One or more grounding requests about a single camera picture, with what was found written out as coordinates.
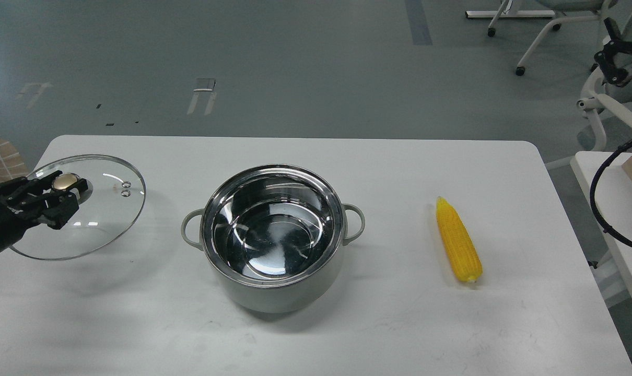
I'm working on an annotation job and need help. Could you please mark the white office chair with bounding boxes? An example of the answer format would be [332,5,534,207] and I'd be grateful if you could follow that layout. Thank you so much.
[545,0,632,170]

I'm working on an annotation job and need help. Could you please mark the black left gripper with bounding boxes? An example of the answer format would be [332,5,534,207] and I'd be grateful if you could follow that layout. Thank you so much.
[0,170,89,253]

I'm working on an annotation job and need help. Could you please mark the white side table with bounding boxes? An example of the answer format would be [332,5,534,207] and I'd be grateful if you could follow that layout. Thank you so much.
[570,151,632,299]

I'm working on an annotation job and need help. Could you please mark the black cable on side table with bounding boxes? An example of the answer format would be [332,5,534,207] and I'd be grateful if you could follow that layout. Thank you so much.
[589,132,632,256]

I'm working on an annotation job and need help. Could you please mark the grey steel cooking pot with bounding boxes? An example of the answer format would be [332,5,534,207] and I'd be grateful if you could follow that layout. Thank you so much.
[180,164,366,314]

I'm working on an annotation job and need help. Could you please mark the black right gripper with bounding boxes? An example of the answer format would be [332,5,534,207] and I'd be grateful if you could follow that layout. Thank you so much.
[594,18,632,87]

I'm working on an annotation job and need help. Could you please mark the yellow corn cob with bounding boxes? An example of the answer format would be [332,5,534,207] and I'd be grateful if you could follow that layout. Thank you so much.
[436,196,483,284]

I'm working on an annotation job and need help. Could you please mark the glass pot lid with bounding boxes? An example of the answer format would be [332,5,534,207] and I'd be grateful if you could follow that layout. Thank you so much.
[10,154,146,260]

